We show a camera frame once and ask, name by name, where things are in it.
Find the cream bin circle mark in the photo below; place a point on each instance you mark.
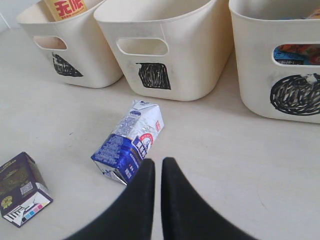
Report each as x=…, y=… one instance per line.
x=269, y=88

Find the yellow Lays chips can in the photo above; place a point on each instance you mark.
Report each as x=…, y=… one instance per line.
x=65, y=9

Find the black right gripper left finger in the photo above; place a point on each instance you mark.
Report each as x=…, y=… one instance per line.
x=130, y=216

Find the cream bin square mark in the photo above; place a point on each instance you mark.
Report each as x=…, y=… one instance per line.
x=168, y=49

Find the cream bin triangle mark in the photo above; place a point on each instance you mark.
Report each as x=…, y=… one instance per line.
x=75, y=47

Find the blue noodle packet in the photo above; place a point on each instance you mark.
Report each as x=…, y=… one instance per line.
x=297, y=54

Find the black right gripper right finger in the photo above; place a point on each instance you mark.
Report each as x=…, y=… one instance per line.
x=185, y=215

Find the blue white milk carton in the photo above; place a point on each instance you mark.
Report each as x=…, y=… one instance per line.
x=122, y=153

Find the purple chocolate box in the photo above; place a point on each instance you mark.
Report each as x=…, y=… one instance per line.
x=23, y=191

